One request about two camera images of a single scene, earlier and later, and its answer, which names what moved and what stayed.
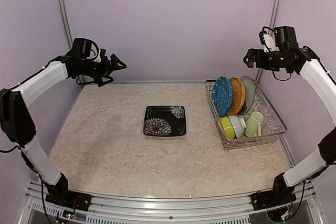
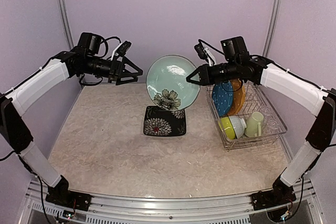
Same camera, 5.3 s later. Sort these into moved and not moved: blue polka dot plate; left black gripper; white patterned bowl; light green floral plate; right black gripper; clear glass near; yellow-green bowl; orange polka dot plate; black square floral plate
Moved: right black gripper; light green floral plate; left black gripper
Not moved: blue polka dot plate; white patterned bowl; black square floral plate; yellow-green bowl; clear glass near; orange polka dot plate
